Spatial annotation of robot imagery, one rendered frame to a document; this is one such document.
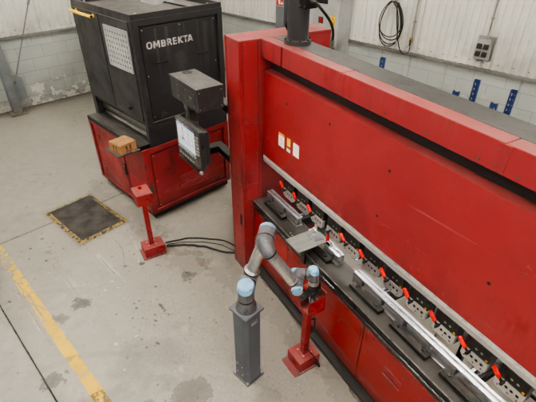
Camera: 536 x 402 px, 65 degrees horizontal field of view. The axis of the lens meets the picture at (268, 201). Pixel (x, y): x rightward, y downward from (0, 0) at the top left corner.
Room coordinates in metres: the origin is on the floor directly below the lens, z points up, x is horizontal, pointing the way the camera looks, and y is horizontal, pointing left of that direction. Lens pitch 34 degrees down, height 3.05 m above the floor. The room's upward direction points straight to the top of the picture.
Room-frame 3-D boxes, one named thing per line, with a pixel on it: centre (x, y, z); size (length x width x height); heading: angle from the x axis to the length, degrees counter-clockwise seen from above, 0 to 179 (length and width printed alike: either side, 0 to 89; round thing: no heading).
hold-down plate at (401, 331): (1.68, -0.88, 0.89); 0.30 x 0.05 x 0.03; 31
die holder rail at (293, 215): (3.05, -0.14, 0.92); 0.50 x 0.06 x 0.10; 31
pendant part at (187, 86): (3.42, 0.61, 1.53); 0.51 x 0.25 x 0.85; 36
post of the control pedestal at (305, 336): (2.15, -0.30, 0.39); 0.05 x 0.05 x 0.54; 32
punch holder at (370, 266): (2.07, -0.71, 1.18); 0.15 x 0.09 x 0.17; 31
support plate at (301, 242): (2.50, -0.29, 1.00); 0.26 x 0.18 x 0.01; 121
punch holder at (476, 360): (1.39, -1.12, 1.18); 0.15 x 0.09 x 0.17; 31
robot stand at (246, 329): (2.03, 0.15, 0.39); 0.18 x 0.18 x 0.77; 45
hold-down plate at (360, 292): (2.02, -0.68, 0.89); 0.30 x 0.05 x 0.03; 31
